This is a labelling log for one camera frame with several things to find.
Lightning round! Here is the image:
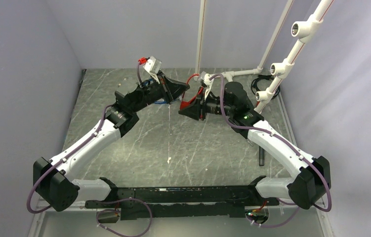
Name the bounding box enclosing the white PVC pipe frame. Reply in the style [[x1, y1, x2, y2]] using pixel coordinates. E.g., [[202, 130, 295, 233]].
[[194, 0, 335, 114]]

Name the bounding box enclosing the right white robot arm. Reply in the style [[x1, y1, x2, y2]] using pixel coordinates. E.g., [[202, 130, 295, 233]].
[[179, 82, 332, 212]]

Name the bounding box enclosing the aluminium frame rail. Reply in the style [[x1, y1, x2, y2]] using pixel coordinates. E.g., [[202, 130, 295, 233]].
[[28, 199, 333, 237]]

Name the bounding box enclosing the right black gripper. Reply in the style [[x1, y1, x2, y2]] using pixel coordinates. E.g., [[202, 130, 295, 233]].
[[178, 87, 234, 121]]

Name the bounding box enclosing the red cable lock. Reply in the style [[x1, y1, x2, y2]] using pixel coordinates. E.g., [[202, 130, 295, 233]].
[[179, 73, 204, 110]]

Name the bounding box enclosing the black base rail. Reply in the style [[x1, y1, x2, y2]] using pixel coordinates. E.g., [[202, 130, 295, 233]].
[[85, 176, 279, 220]]

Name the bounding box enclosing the black coiled cable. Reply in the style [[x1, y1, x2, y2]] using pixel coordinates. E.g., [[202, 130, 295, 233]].
[[250, 74, 282, 99]]

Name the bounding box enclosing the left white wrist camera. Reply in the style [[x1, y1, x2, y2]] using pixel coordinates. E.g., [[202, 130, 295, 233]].
[[138, 56, 162, 77]]

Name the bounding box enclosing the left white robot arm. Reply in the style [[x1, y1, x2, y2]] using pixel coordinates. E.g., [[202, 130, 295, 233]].
[[26, 71, 190, 214]]

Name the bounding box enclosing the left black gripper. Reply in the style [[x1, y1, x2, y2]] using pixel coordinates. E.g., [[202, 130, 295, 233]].
[[131, 71, 190, 114]]

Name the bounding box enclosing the blue cable lock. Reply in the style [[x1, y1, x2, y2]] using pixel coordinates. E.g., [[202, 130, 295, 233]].
[[141, 79, 168, 104]]

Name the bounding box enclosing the dark grey rod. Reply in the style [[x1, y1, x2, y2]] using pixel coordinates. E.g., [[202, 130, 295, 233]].
[[258, 146, 265, 166]]

